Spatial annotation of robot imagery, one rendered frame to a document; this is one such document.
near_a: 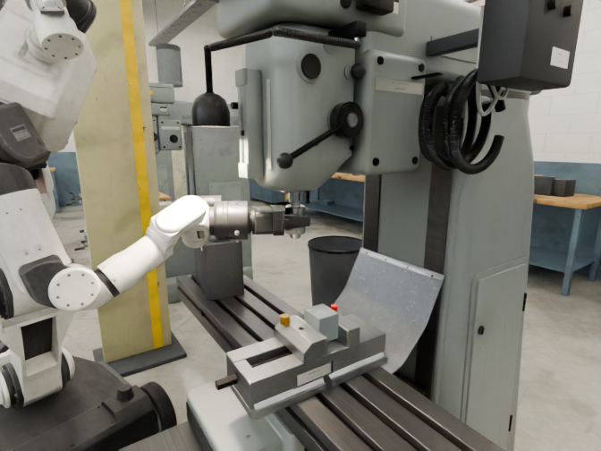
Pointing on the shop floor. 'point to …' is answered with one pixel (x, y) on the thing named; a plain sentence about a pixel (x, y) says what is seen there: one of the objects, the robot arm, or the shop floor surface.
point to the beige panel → (122, 187)
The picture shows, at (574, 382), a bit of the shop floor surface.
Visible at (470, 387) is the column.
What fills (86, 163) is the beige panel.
